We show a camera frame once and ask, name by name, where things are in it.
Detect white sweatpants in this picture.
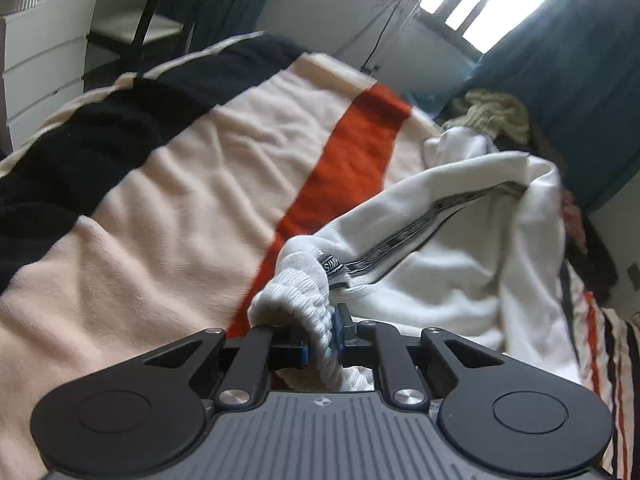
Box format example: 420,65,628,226
247,127,580,391

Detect striped bed blanket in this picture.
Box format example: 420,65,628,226
1,32,639,479

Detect white garment steamer stand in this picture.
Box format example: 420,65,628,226
332,0,422,76

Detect right teal curtain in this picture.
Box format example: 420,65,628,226
456,0,639,210

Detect teal curtain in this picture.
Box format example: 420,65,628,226
456,0,639,210
190,0,267,51

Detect left teal curtain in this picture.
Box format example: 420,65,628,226
190,0,267,51

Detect white dresser desk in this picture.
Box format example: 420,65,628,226
1,0,96,154

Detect dark wall switch plate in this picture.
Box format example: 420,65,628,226
627,263,640,289

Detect white chair black frame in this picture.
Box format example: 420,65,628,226
87,0,198,72

